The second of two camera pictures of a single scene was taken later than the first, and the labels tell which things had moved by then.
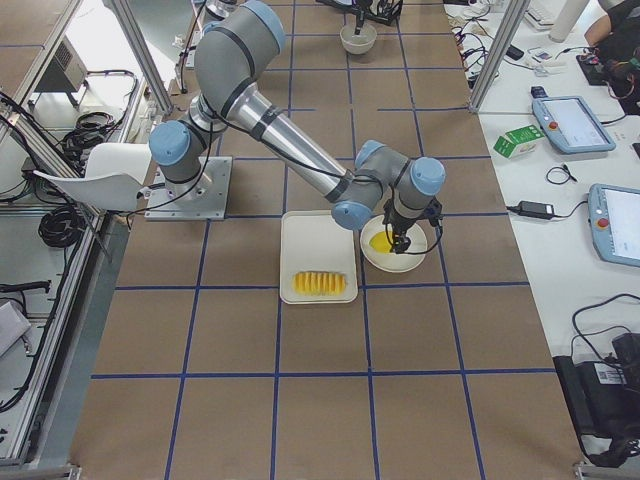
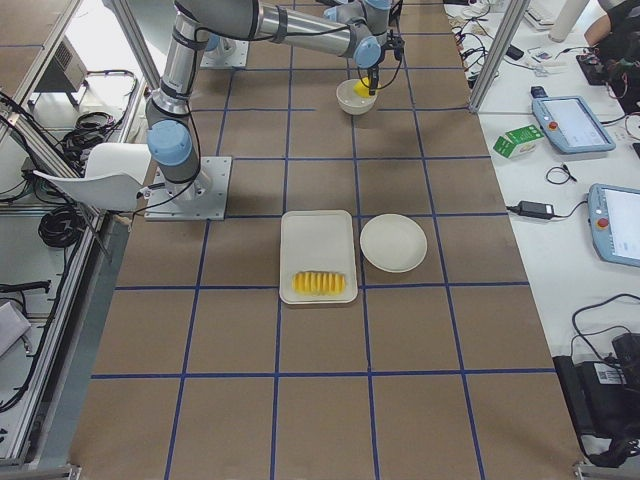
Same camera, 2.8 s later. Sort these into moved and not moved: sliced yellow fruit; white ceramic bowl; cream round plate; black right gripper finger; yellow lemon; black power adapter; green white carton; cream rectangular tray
Moved: white ceramic bowl; black right gripper finger; yellow lemon
Not moved: black power adapter; cream rectangular tray; cream round plate; green white carton; sliced yellow fruit
